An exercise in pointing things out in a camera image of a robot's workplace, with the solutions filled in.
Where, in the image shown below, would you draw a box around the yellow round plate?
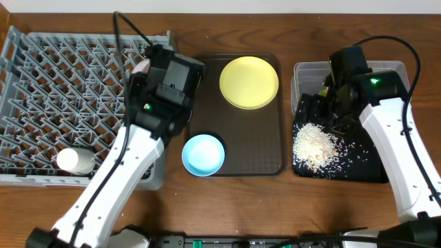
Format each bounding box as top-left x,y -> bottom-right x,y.
219,56 -> 279,110

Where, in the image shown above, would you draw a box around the light blue bowl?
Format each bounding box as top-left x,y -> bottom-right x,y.
181,134 -> 225,177

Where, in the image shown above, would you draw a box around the white bowl with food scraps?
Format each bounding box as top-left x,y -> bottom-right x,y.
132,59 -> 150,74

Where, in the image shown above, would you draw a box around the white cup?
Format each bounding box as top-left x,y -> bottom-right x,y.
57,147 -> 95,175

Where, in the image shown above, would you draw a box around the green snack wrapper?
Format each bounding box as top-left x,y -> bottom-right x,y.
319,87 -> 329,96

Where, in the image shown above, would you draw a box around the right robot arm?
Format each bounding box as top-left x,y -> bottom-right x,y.
326,46 -> 440,247

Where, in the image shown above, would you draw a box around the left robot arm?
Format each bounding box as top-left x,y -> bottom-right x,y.
25,44 -> 205,247

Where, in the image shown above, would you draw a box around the clear plastic waste bin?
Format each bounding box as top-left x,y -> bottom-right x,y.
291,61 -> 410,114

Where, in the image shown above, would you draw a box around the black waste tray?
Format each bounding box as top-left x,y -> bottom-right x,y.
293,94 -> 389,183

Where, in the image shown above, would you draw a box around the grey plastic dishwasher rack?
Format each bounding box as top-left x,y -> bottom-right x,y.
1,27 -> 176,187

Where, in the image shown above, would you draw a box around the spilled rice food scraps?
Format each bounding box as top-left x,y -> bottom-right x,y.
292,123 -> 349,174

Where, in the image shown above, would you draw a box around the dark brown serving tray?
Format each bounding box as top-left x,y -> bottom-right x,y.
187,54 -> 285,176

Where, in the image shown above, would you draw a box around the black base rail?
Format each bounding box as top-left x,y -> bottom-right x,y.
110,227 -> 380,248

